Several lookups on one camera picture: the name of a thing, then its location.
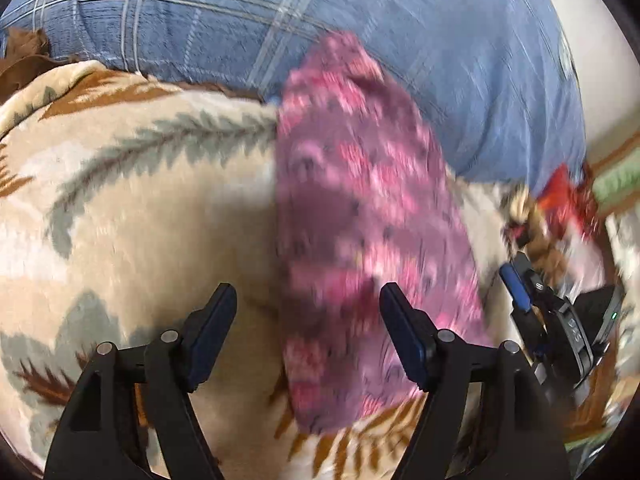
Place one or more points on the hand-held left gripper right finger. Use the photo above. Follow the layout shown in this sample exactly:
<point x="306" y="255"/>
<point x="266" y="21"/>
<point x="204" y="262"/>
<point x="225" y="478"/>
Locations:
<point x="406" y="341"/>

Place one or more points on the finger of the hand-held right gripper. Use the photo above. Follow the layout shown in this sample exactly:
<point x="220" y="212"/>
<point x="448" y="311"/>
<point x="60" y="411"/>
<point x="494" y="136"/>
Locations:
<point x="515" y="286"/>

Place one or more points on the pink floral garment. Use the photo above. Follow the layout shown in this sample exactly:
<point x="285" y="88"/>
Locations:
<point x="360" y="210"/>

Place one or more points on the beige leaf print blanket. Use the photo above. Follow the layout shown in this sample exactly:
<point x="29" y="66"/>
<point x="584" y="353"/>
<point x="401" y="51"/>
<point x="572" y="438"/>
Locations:
<point x="150" y="220"/>

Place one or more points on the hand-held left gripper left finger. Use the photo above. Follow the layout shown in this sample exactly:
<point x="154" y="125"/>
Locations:
<point x="214" y="336"/>

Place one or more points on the blue plaid blanket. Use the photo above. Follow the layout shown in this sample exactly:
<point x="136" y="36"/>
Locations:
<point x="210" y="20"/>

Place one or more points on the brown patterned cloth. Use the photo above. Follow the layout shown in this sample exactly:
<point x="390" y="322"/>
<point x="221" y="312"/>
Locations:
<point x="532" y="232"/>

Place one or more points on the white cloth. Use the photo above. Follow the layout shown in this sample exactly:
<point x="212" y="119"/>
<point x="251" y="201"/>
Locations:
<point x="585" y="256"/>

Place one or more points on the green mat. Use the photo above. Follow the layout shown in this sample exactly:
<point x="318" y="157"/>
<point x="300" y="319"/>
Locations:
<point x="619" y="181"/>

